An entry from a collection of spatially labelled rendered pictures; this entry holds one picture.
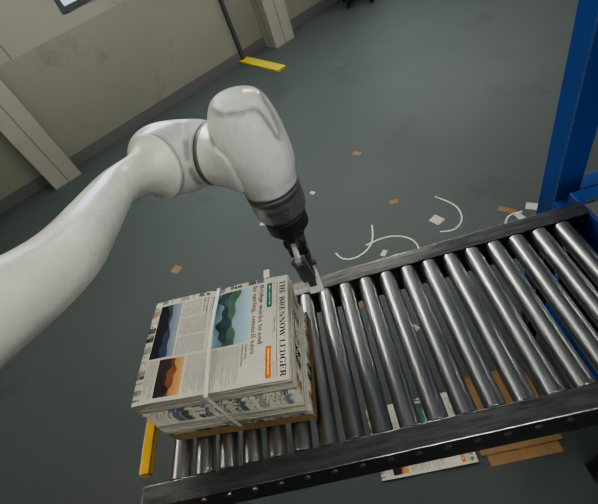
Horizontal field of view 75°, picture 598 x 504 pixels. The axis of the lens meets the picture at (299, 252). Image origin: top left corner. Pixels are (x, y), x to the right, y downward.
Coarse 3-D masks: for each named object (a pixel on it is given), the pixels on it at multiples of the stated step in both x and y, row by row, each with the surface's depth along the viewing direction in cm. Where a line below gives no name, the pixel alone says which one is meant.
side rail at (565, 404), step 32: (480, 416) 86; (512, 416) 84; (544, 416) 83; (576, 416) 83; (320, 448) 91; (352, 448) 89; (384, 448) 88; (416, 448) 86; (448, 448) 87; (480, 448) 91; (192, 480) 95; (224, 480) 93; (256, 480) 91; (288, 480) 91; (320, 480) 94
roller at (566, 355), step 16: (496, 240) 115; (496, 256) 112; (512, 272) 107; (512, 288) 105; (528, 288) 102; (528, 304) 100; (544, 320) 96; (544, 336) 94; (560, 336) 92; (560, 352) 90; (576, 352) 90; (560, 368) 90; (576, 368) 87; (576, 384) 86
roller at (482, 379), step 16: (432, 272) 114; (432, 288) 112; (448, 288) 110; (448, 304) 106; (448, 320) 104; (464, 320) 103; (464, 336) 99; (464, 352) 97; (480, 352) 96; (480, 368) 93; (480, 384) 91; (496, 384) 91; (480, 400) 90; (496, 400) 87
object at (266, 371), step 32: (256, 288) 99; (288, 288) 97; (256, 320) 92; (288, 320) 90; (224, 352) 89; (256, 352) 86; (288, 352) 84; (224, 384) 84; (256, 384) 81; (288, 384) 82; (256, 416) 92; (288, 416) 94
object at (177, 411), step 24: (168, 312) 102; (192, 312) 100; (168, 336) 97; (192, 336) 95; (144, 360) 94; (168, 360) 92; (192, 360) 90; (144, 384) 89; (168, 384) 87; (192, 384) 86; (144, 408) 88; (168, 408) 88; (192, 408) 88; (168, 432) 97
